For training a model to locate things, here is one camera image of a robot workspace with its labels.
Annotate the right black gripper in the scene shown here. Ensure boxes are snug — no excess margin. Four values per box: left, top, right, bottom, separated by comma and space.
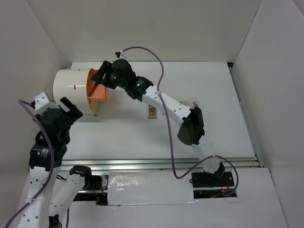
90, 60, 127, 89

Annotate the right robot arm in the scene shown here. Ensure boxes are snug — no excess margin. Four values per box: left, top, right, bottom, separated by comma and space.
90, 59, 225, 187

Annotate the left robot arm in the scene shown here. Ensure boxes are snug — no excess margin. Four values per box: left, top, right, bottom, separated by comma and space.
5, 93, 93, 228

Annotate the white cylindrical drawer cabinet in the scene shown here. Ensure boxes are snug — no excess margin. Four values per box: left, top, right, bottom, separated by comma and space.
53, 68, 93, 114

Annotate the long brown eyeshadow palette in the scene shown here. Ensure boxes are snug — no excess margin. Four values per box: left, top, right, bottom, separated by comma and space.
148, 105, 157, 119

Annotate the white cover plate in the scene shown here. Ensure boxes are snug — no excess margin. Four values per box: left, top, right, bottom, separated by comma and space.
107, 171, 195, 206

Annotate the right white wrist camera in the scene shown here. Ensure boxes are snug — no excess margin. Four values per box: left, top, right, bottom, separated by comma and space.
115, 50, 126, 59

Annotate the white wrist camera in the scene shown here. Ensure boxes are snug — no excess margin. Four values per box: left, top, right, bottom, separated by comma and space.
30, 92, 59, 115
115, 50, 126, 59

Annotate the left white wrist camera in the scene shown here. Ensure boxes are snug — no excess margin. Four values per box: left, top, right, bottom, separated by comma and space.
30, 92, 59, 115

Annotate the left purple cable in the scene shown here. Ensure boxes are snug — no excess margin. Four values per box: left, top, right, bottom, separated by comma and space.
4, 99, 70, 228

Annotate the aluminium rail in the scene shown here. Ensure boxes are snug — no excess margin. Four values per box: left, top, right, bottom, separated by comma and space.
60, 158, 259, 172

